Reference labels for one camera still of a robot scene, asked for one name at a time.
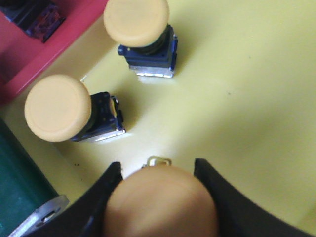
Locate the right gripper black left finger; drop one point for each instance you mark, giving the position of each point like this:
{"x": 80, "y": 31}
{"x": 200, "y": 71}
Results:
{"x": 84, "y": 218}

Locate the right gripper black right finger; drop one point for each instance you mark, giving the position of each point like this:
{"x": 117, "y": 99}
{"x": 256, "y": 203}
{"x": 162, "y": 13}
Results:
{"x": 238, "y": 215}

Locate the yellow mushroom push button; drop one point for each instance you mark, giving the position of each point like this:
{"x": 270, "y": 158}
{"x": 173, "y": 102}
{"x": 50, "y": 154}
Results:
{"x": 146, "y": 40}
{"x": 59, "y": 108}
{"x": 160, "y": 201}

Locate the red mushroom push button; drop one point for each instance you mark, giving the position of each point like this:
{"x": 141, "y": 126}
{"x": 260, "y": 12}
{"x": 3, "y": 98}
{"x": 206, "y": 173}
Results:
{"x": 38, "y": 19}

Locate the green conveyor belt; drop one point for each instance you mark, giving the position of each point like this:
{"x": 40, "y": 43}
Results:
{"x": 23, "y": 187}

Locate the yellow plate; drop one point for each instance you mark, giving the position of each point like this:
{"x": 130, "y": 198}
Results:
{"x": 243, "y": 97}

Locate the red plate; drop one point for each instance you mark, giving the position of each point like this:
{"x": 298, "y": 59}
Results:
{"x": 23, "y": 58}

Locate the metal conveyor end bracket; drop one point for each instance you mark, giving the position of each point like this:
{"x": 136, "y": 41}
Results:
{"x": 41, "y": 216}

